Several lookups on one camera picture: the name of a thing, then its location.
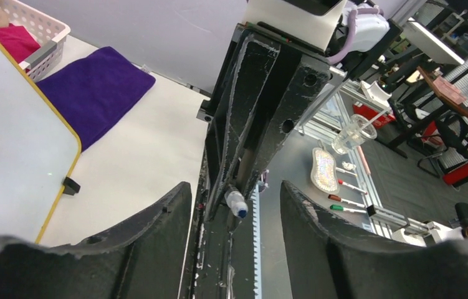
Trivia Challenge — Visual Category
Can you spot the red marker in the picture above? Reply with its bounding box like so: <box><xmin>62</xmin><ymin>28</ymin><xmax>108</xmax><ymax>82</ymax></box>
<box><xmin>338</xmin><ymin>179</ymin><xmax>368</xmax><ymax>194</ymax></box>

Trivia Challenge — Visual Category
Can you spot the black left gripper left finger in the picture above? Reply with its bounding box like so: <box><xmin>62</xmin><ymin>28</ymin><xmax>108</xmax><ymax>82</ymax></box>
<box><xmin>0</xmin><ymin>182</ymin><xmax>192</xmax><ymax>298</ymax></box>

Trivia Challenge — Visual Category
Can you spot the purple cloth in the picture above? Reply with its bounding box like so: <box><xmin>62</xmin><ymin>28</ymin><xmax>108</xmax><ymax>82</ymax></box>
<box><xmin>36</xmin><ymin>47</ymin><xmax>156</xmax><ymax>151</ymax></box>

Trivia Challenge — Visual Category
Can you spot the brown marker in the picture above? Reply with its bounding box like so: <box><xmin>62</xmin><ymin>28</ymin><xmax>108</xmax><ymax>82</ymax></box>
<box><xmin>328</xmin><ymin>194</ymin><xmax>366</xmax><ymax>208</ymax></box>

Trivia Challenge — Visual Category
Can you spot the blue whiteboard marker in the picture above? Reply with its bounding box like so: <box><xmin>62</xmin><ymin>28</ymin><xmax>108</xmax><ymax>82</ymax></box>
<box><xmin>224</xmin><ymin>185</ymin><xmax>249</xmax><ymax>219</ymax></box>

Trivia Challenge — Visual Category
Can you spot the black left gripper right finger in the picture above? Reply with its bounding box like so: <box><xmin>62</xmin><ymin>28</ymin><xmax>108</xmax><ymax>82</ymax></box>
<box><xmin>280</xmin><ymin>181</ymin><xmax>468</xmax><ymax>298</ymax></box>

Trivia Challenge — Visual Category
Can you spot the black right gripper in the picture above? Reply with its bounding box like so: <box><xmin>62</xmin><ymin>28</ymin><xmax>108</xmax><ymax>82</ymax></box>
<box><xmin>197</xmin><ymin>22</ymin><xmax>342</xmax><ymax>221</ymax></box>

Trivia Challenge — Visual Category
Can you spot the yellow framed whiteboard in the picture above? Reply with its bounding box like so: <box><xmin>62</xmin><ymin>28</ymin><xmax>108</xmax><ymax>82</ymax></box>
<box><xmin>0</xmin><ymin>44</ymin><xmax>81</xmax><ymax>243</ymax></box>

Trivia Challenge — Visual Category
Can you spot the white plastic basket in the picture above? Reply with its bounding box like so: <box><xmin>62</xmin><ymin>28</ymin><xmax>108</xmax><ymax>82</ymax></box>
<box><xmin>0</xmin><ymin>0</ymin><xmax>71</xmax><ymax>82</ymax></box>

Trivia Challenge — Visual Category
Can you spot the pink cloth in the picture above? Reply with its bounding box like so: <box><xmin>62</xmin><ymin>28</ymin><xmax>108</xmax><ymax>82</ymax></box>
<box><xmin>0</xmin><ymin>24</ymin><xmax>41</xmax><ymax>63</ymax></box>

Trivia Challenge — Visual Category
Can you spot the clear plastic cup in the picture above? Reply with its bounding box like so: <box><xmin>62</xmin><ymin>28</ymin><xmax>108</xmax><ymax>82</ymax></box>
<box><xmin>331</xmin><ymin>114</ymin><xmax>378</xmax><ymax>154</ymax></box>

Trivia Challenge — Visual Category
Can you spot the glittery oval tray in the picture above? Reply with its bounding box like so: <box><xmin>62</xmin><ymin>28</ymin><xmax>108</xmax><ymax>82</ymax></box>
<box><xmin>310</xmin><ymin>148</ymin><xmax>340</xmax><ymax>195</ymax></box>

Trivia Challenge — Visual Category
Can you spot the white cable duct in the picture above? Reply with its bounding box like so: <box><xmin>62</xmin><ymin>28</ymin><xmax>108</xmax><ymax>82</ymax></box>
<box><xmin>251</xmin><ymin>185</ymin><xmax>262</xmax><ymax>299</ymax></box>

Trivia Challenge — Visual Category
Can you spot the green marker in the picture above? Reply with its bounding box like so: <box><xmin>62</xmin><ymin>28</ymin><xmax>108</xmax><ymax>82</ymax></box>
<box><xmin>330</xmin><ymin>204</ymin><xmax>367</xmax><ymax>214</ymax></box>

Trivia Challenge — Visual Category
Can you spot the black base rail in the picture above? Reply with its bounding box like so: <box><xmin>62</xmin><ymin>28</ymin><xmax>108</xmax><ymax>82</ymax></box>
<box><xmin>186</xmin><ymin>159</ymin><xmax>258</xmax><ymax>298</ymax></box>

